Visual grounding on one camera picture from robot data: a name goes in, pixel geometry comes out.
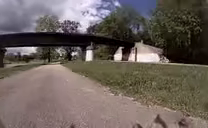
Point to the dark overhead bridge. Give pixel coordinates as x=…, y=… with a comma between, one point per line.
x=52, y=39

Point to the wide green grass lawn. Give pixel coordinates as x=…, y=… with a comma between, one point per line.
x=152, y=80

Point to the dense dark green wood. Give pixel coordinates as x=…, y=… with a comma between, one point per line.
x=178, y=30

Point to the grey-brown gravel path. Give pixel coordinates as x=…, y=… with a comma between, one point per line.
x=55, y=96

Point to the narrow grass strip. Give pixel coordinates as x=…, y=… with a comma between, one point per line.
x=12, y=70

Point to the trees behind bridge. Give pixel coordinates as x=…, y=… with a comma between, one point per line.
x=50, y=23

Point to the white concrete bridge abutment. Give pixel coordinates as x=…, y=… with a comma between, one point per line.
x=145, y=53

